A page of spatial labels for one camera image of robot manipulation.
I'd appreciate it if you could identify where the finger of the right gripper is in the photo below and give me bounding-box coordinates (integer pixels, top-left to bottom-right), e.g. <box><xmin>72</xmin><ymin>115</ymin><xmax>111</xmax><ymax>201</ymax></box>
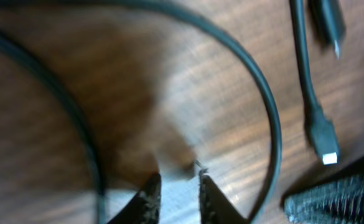
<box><xmin>284</xmin><ymin>172</ymin><xmax>364</xmax><ymax>224</ymax></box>

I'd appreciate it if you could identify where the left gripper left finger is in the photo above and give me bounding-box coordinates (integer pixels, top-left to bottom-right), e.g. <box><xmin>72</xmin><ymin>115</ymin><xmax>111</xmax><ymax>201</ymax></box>
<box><xmin>108</xmin><ymin>173</ymin><xmax>161</xmax><ymax>224</ymax></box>

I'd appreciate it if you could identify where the black USB cable bundle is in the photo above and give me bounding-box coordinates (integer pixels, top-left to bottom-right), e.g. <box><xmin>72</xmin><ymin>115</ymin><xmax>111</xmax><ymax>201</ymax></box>
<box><xmin>0</xmin><ymin>0</ymin><xmax>347</xmax><ymax>224</ymax></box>

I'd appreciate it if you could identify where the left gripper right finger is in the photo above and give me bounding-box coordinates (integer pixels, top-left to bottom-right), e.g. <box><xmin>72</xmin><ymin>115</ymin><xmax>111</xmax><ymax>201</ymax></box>
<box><xmin>195</xmin><ymin>160</ymin><xmax>245</xmax><ymax>224</ymax></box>

